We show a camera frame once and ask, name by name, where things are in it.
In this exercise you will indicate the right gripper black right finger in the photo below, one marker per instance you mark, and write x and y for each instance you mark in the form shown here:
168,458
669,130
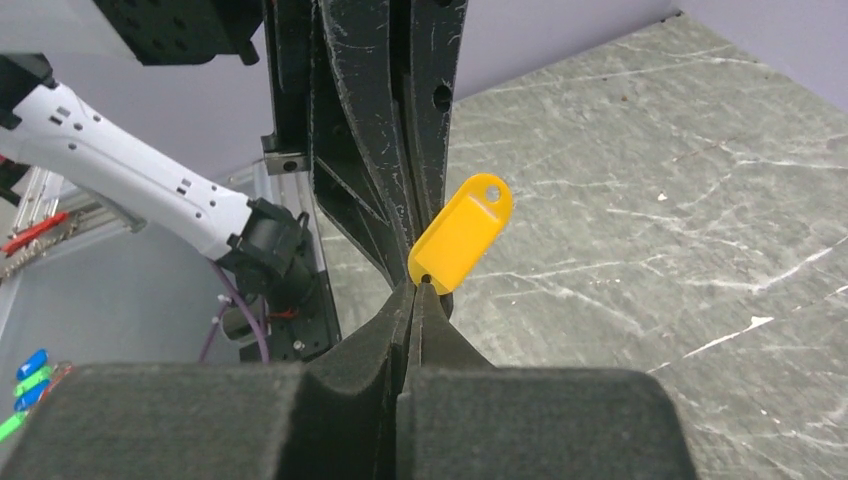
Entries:
461,417

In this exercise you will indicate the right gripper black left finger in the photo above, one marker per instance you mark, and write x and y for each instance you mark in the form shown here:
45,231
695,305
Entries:
331,418

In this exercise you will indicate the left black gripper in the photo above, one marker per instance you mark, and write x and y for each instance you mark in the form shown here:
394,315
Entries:
357,35

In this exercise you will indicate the yellow key tag with keyring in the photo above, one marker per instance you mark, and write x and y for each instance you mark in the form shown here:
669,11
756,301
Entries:
461,233

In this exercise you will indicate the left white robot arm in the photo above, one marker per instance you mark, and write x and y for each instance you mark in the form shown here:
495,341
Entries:
44,123

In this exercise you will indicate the blue green clips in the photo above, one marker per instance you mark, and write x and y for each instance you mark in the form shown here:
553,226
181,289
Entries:
33,378

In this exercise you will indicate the aluminium frame rail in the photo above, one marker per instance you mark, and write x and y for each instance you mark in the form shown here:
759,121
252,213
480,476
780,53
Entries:
49,211

